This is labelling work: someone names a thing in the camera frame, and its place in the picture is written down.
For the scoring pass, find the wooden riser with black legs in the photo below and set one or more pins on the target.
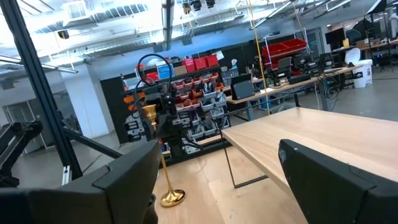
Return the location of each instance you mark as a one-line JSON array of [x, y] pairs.
[[326, 133]]

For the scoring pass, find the tall gold candlestick holder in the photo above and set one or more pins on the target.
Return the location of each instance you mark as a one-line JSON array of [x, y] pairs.
[[172, 197]]

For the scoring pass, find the black aluminium table frame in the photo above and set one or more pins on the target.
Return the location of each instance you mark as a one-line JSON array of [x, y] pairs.
[[39, 84]]

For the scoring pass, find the tissue box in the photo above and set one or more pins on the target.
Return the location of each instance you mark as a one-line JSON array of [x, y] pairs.
[[234, 66]]

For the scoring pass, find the rack with large red bins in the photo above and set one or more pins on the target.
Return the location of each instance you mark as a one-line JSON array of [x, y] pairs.
[[283, 48]]

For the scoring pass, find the long wooden desk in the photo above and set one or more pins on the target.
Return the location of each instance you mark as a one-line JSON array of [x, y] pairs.
[[280, 88]]

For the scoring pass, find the storage shelf with small bins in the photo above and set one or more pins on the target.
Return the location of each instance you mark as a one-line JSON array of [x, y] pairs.
[[211, 102]]

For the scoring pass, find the red storage bin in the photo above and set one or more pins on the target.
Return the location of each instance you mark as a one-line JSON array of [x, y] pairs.
[[212, 61], [189, 66], [200, 63]]

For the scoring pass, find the silver frame bracket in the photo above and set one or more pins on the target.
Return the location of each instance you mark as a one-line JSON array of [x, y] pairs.
[[66, 175]]

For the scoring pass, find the white trash can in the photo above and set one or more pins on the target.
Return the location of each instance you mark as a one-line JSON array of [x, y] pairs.
[[362, 74]]

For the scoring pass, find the blue sign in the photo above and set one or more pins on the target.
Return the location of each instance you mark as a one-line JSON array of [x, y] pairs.
[[164, 72]]

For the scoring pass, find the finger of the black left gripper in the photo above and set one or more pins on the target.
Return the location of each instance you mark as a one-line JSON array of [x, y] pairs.
[[131, 130], [185, 118]]

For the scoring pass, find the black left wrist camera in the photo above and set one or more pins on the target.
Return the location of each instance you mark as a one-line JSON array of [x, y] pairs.
[[163, 99]]

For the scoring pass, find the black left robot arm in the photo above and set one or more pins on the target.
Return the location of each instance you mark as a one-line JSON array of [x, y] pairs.
[[175, 146]]

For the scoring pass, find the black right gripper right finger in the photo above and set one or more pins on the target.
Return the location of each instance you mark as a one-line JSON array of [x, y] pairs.
[[326, 193]]

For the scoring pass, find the dark monitor on desk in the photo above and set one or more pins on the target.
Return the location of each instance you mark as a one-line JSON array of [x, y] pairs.
[[242, 90]]

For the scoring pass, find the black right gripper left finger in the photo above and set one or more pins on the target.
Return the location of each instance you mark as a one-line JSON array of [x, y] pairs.
[[124, 186]]

